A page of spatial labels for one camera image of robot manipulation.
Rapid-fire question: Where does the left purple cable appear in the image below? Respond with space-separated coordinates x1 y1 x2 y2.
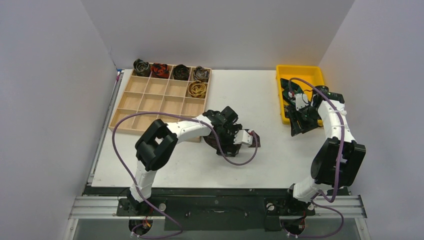
111 111 259 239

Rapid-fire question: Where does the red black rolled tie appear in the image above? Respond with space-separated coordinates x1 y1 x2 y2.
150 63 170 79

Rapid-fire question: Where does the dark grey rolled tie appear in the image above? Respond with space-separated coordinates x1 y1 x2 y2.
133 59 151 77

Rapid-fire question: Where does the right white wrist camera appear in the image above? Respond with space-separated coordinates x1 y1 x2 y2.
294 93 310 111

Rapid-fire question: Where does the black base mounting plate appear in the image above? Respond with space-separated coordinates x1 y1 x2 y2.
83 186 344 236

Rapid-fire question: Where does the black gold rolled tie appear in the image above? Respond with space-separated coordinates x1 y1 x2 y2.
172 64 190 81

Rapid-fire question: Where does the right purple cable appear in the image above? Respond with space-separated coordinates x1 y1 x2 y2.
281 77 345 239

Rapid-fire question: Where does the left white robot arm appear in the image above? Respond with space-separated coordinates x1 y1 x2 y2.
127 106 256 215

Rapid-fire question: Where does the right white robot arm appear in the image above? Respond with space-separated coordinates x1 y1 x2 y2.
282 82 366 214

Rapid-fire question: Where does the green striped tie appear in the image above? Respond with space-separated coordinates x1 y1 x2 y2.
280 78 307 109

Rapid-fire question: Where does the dark orange paisley tie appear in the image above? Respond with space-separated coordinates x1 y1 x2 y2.
202 129 261 157

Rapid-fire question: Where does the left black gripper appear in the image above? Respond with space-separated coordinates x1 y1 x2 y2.
216 125 242 156

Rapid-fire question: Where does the wooden compartment tray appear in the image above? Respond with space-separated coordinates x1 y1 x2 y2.
108 64 211 136

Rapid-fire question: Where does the purple cable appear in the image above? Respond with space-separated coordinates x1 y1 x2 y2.
111 111 259 239
281 77 345 239

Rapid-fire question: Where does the aluminium frame rail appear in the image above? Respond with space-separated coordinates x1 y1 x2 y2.
69 195 371 240

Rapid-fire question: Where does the yellow plastic bin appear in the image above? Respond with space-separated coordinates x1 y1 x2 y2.
275 64 326 127

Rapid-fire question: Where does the grey brown rolled tie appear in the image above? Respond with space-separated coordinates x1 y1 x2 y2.
193 66 210 83

